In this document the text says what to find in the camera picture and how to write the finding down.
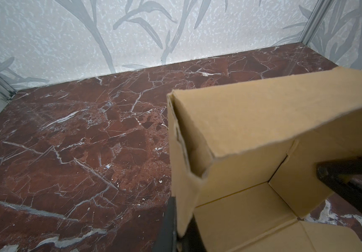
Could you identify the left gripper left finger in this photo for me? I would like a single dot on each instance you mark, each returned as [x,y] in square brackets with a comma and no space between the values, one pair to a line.
[167,238]

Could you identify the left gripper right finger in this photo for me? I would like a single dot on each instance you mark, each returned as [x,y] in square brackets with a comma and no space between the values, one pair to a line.
[192,240]

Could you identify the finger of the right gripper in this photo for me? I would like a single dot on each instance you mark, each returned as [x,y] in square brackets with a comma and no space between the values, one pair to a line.
[337,176]

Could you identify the brown cardboard box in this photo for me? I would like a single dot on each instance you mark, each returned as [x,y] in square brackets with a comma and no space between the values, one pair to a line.
[243,159]

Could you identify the aluminium frame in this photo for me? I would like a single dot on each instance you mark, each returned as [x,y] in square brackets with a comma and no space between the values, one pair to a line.
[50,42]

